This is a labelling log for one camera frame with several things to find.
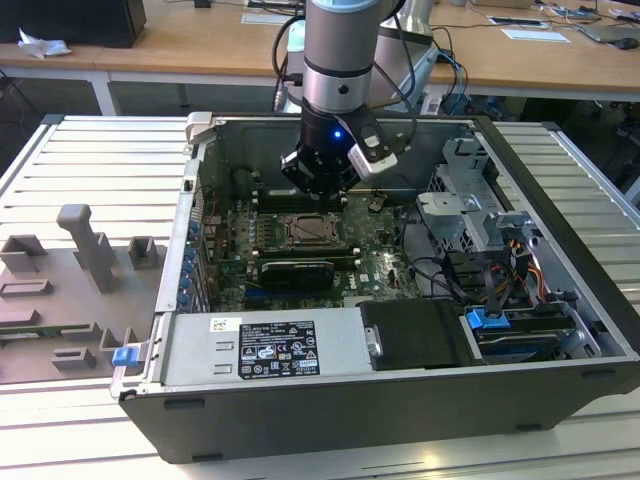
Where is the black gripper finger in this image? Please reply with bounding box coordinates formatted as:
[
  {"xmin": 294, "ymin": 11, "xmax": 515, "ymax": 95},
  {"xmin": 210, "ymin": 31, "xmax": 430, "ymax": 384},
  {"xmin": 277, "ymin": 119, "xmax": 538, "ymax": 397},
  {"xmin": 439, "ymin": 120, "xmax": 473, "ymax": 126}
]
[
  {"xmin": 327, "ymin": 158, "xmax": 363, "ymax": 213},
  {"xmin": 278, "ymin": 144, "xmax": 330, "ymax": 213}
]

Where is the black RAM slot bank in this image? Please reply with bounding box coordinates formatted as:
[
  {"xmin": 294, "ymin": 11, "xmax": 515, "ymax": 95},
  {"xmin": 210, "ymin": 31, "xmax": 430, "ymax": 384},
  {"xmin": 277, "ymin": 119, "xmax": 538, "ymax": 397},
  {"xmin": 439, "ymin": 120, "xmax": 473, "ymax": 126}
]
[
  {"xmin": 253, "ymin": 244, "xmax": 362, "ymax": 267},
  {"xmin": 255, "ymin": 190, "xmax": 349, "ymax": 213}
]

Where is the CPU socket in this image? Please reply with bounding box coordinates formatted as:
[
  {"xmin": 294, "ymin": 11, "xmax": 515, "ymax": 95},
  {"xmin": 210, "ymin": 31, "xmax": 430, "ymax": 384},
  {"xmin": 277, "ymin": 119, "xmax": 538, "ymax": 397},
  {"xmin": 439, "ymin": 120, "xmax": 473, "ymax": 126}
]
[{"xmin": 281, "ymin": 211, "xmax": 349, "ymax": 249}]

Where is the black cylindrical capacitor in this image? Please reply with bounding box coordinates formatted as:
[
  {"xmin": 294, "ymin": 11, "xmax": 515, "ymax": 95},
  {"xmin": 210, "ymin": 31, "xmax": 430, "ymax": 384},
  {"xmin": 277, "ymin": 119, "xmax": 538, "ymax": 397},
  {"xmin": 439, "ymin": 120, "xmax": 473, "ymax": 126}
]
[{"xmin": 230, "ymin": 168, "xmax": 254, "ymax": 195}]

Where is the green motherboard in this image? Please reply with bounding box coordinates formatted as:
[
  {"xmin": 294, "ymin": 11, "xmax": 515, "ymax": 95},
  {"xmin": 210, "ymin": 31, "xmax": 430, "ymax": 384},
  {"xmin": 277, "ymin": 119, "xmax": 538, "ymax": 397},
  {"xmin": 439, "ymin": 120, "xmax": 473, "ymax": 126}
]
[{"xmin": 199, "ymin": 192, "xmax": 417, "ymax": 310}]

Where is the black graphics card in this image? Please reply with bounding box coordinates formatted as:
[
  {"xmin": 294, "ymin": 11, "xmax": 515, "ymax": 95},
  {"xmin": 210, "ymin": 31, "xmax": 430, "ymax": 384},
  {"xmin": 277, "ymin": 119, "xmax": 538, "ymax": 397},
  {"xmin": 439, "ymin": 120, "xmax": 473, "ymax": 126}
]
[{"xmin": 258, "ymin": 258, "xmax": 336, "ymax": 292}]

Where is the silver metal drive cage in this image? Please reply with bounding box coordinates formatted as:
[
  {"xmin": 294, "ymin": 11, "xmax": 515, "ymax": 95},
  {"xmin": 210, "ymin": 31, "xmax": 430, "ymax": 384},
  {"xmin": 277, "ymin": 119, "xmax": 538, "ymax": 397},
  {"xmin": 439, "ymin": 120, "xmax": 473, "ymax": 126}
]
[{"xmin": 413, "ymin": 136, "xmax": 543, "ymax": 253}]

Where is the wooden desk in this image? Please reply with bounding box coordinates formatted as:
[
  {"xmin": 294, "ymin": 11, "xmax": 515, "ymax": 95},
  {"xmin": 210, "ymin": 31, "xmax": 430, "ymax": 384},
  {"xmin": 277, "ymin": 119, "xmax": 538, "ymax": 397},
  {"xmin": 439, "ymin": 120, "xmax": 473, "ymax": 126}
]
[{"xmin": 0, "ymin": 0, "xmax": 640, "ymax": 92}]

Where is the blue disk carrier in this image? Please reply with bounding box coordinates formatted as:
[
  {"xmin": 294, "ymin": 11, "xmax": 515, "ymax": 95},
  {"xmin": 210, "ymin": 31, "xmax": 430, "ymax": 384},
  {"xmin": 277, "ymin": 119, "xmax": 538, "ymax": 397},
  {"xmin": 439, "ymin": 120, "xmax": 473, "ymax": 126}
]
[{"xmin": 463, "ymin": 306, "xmax": 577, "ymax": 365}]

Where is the grey power supply unit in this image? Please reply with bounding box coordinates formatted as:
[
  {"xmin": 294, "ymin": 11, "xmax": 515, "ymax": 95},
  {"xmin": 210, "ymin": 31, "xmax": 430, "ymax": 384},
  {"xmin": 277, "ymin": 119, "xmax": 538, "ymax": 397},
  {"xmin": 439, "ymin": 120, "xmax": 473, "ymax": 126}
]
[{"xmin": 160, "ymin": 306, "xmax": 375, "ymax": 387}]

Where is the grey parts rack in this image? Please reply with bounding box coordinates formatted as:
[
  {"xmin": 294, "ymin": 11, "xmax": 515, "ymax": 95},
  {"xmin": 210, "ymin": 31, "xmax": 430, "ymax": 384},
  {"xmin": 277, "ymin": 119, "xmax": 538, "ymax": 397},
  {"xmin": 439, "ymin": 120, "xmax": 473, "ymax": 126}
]
[{"xmin": 0, "ymin": 202, "xmax": 169, "ymax": 387}]

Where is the white paper sheet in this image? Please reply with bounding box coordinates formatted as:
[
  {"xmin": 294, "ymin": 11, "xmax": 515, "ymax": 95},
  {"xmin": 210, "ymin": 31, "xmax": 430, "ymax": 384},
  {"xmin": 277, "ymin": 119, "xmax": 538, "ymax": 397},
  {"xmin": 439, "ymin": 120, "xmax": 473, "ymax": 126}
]
[{"xmin": 500, "ymin": 26, "xmax": 572, "ymax": 45}]

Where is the black open PC case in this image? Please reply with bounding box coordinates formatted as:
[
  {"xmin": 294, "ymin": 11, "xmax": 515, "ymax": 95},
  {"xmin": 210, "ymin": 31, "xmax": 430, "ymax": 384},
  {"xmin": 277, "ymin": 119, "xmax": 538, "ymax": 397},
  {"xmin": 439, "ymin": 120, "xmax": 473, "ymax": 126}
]
[{"xmin": 109, "ymin": 110, "xmax": 640, "ymax": 464}]

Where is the blue case latch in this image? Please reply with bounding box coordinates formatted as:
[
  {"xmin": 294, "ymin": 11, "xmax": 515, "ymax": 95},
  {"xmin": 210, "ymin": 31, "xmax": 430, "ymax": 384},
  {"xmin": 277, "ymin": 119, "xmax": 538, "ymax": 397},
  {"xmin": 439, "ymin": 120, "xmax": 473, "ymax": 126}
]
[{"xmin": 112, "ymin": 346, "xmax": 138, "ymax": 370}]

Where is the black computer box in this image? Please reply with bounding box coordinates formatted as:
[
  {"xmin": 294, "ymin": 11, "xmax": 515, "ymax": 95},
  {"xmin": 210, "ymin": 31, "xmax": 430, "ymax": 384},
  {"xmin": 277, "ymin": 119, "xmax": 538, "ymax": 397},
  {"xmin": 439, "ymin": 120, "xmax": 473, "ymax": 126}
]
[{"xmin": 0, "ymin": 0, "xmax": 148, "ymax": 49}]

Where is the crumpled white paper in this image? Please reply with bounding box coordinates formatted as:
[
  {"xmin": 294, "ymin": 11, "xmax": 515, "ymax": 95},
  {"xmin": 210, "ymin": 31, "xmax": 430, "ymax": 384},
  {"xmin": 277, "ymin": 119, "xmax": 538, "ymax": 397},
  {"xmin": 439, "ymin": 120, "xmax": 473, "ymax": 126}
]
[{"xmin": 16, "ymin": 26, "xmax": 72, "ymax": 62}]

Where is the grey laptop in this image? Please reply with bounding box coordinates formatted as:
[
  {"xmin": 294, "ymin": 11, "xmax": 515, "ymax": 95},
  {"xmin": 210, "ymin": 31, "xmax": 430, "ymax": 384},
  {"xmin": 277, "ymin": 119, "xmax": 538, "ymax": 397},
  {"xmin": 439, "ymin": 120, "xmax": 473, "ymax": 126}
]
[{"xmin": 578, "ymin": 21, "xmax": 640, "ymax": 49}]

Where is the green RAM stick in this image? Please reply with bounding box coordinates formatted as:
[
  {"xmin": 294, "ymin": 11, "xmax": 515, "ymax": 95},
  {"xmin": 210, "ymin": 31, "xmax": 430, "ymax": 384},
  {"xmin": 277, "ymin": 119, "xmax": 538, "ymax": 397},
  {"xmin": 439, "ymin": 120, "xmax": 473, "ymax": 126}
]
[{"xmin": 0, "ymin": 324, "xmax": 92, "ymax": 336}]

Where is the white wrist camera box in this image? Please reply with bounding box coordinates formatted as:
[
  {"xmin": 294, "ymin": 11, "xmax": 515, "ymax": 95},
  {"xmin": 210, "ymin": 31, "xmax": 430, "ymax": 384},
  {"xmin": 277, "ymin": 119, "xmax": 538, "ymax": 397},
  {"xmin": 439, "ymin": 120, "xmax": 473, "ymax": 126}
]
[{"xmin": 347, "ymin": 142, "xmax": 400, "ymax": 182}]

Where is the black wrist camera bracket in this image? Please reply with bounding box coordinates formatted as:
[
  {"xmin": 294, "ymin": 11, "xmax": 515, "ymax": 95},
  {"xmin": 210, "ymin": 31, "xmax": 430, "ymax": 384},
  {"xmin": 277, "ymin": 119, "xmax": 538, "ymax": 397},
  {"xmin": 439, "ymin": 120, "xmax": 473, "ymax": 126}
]
[{"xmin": 338, "ymin": 106, "xmax": 396, "ymax": 161}]

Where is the grey case release handle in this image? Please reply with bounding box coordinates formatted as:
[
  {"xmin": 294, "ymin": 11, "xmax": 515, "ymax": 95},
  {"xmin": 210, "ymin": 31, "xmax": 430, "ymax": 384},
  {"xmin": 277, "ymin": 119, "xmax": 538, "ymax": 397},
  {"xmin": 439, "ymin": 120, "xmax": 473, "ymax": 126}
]
[{"xmin": 183, "ymin": 110, "xmax": 217, "ymax": 147}]

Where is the grey desk cable hatch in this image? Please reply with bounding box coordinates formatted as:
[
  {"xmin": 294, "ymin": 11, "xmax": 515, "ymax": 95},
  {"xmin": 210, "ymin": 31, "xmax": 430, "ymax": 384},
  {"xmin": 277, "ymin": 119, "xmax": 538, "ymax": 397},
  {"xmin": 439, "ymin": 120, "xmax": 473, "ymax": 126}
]
[{"xmin": 240, "ymin": 12, "xmax": 297, "ymax": 26}]

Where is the blue cable bundle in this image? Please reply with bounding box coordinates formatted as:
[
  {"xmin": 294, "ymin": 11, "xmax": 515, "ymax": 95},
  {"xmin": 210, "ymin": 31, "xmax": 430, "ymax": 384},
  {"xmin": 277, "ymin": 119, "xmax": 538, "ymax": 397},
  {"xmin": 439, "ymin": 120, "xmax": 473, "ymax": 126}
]
[{"xmin": 433, "ymin": 43, "xmax": 475, "ymax": 114}]

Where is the black data wire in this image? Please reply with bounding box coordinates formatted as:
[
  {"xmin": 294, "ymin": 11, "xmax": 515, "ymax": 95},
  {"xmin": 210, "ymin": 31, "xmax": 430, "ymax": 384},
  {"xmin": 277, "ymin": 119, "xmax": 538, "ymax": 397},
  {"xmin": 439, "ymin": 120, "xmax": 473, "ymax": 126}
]
[{"xmin": 485, "ymin": 263, "xmax": 503, "ymax": 321}]

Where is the coloured power wire bundle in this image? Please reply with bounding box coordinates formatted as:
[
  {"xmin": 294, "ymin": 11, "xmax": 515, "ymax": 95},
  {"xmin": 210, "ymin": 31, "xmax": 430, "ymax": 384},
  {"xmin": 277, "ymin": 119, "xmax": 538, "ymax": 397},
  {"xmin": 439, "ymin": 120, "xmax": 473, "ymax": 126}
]
[{"xmin": 502, "ymin": 238, "xmax": 547, "ymax": 303}]

